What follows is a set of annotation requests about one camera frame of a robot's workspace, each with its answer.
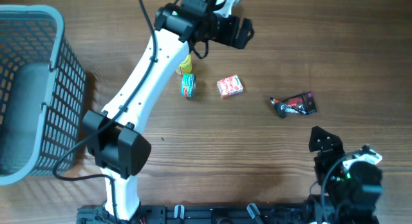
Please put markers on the colourful tin can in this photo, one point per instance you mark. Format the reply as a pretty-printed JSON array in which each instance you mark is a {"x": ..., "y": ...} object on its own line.
[{"x": 188, "y": 86}]

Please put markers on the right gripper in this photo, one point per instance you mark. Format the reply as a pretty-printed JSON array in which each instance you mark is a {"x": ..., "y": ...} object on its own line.
[{"x": 333, "y": 142}]

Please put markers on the yellow lidded jar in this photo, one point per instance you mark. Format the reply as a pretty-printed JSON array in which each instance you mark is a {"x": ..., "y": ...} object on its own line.
[{"x": 185, "y": 66}]

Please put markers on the red snack box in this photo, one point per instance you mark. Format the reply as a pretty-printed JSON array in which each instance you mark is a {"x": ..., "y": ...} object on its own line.
[{"x": 229, "y": 86}]

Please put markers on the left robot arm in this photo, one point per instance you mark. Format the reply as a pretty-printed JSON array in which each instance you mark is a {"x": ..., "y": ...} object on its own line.
[{"x": 114, "y": 137}]

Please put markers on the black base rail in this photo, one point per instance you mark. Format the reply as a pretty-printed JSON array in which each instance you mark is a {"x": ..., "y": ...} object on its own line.
[{"x": 305, "y": 212}]

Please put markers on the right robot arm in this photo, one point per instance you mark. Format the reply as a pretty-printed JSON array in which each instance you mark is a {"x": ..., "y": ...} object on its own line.
[{"x": 350, "y": 182}]

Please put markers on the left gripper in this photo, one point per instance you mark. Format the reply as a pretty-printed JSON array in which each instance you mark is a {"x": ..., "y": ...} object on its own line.
[{"x": 228, "y": 38}]

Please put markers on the black red snack packet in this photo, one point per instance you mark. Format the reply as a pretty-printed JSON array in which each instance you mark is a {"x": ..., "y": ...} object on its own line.
[{"x": 303, "y": 104}]

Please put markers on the grey plastic mesh basket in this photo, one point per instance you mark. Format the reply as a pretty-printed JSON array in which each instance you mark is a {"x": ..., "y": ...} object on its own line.
[{"x": 43, "y": 86}]

